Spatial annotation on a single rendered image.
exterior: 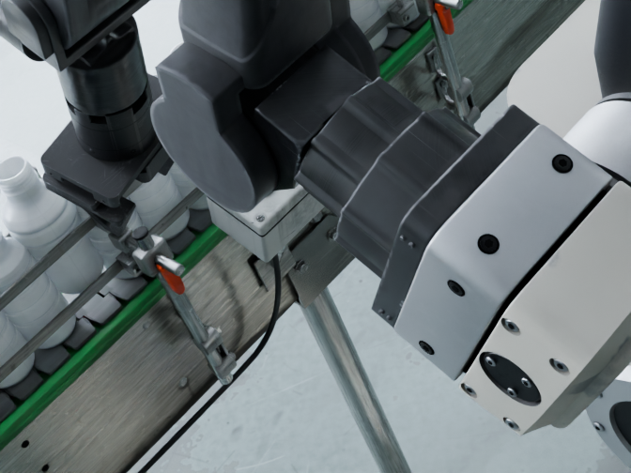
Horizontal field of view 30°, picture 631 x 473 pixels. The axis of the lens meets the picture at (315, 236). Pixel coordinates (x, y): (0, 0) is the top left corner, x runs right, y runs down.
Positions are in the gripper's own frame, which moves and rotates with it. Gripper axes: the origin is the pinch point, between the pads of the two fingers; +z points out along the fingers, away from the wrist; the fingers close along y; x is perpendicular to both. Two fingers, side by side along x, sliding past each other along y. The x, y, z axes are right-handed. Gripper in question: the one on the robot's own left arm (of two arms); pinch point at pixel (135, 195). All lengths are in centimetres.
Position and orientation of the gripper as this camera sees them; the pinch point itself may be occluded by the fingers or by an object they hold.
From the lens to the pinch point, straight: 92.1
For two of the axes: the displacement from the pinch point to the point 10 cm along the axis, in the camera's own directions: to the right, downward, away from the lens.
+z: 0.0, 4.9, 8.7
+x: 8.6, 4.4, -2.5
